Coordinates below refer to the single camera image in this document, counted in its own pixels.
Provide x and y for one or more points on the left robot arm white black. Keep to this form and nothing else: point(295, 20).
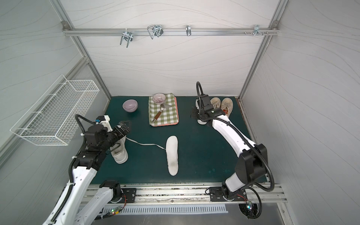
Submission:
point(82, 169)

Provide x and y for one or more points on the purple bowl on table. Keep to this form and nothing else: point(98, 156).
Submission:
point(130, 105)

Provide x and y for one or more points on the white vent strip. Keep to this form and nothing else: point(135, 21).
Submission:
point(186, 209)

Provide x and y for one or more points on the beige sneaker right one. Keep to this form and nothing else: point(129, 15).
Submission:
point(227, 106)

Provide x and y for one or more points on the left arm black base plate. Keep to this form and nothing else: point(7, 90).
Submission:
point(126, 195)

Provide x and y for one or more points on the pink tray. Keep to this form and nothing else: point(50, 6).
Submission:
point(168, 117)

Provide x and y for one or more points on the white wire basket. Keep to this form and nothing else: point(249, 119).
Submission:
point(51, 119)

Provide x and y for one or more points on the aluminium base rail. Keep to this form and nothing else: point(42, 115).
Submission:
point(187, 193)

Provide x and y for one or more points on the pink speckled bowl on cloth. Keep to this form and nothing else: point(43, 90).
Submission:
point(159, 98)

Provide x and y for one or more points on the beige sneaker one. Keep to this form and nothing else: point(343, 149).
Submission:
point(216, 102)
point(227, 106)

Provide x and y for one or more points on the white insole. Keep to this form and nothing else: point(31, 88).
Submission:
point(172, 155)

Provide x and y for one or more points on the white sneaker with laces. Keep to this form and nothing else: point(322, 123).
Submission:
point(119, 152)

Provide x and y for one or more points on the beige sneaker left one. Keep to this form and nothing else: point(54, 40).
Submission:
point(216, 102)

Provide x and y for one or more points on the aluminium cross rail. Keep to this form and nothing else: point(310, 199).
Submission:
point(168, 32)

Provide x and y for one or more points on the green white checkered cloth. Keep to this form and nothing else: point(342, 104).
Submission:
point(163, 111)

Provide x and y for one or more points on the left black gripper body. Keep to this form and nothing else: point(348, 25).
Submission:
point(120, 130)

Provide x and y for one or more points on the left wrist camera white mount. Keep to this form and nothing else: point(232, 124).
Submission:
point(105, 121)

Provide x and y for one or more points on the metal hook bracket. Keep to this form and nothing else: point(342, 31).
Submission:
point(126, 38)
point(188, 30)
point(155, 31)
point(257, 32)

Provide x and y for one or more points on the metal spatula wooden handle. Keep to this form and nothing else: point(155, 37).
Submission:
point(162, 108)

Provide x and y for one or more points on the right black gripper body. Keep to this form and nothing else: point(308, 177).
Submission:
point(195, 113)

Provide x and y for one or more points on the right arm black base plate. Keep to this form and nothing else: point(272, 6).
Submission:
point(222, 194)

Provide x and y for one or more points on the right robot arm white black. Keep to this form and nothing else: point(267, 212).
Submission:
point(252, 166)

